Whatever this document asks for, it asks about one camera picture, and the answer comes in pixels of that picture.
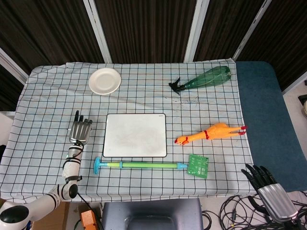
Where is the orange box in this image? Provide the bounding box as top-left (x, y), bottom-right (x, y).
top-left (80, 210), bottom-right (99, 230)

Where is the white paper plate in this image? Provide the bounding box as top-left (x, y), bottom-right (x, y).
top-left (88, 68), bottom-right (122, 96)

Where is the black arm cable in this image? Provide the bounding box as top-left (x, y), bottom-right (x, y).
top-left (77, 193), bottom-right (104, 230)

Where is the black cable tangle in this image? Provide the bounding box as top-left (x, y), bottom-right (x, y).
top-left (202, 193), bottom-right (307, 230)

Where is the brown cardboard box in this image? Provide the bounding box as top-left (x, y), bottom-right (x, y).
top-left (33, 202), bottom-right (71, 230)

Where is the orange rubber chicken toy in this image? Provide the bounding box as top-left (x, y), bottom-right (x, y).
top-left (174, 122), bottom-right (248, 146)

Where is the green blue water pump toy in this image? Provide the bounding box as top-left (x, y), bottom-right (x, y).
top-left (94, 157), bottom-right (189, 175)

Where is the white black checkered tablecloth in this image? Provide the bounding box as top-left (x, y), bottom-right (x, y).
top-left (0, 58), bottom-right (259, 203)

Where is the dark slatted screen panel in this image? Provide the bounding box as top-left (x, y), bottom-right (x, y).
top-left (0, 0), bottom-right (106, 75)
top-left (94, 0), bottom-right (200, 64)
top-left (193, 0), bottom-right (267, 62)
top-left (236, 0), bottom-right (307, 93)
top-left (0, 64), bottom-right (26, 112)

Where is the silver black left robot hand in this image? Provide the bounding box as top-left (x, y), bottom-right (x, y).
top-left (68, 110), bottom-right (94, 147)

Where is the green spray bottle black nozzle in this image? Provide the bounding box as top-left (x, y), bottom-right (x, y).
top-left (168, 66), bottom-right (231, 96)

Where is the white rectangular board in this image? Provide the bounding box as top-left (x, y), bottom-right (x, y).
top-left (102, 113), bottom-right (167, 158)

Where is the blue table pad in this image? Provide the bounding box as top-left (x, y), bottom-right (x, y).
top-left (234, 61), bottom-right (307, 192)

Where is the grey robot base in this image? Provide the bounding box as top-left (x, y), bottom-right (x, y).
top-left (100, 198), bottom-right (204, 230)

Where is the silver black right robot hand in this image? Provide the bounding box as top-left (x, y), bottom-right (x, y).
top-left (241, 163), bottom-right (299, 223)

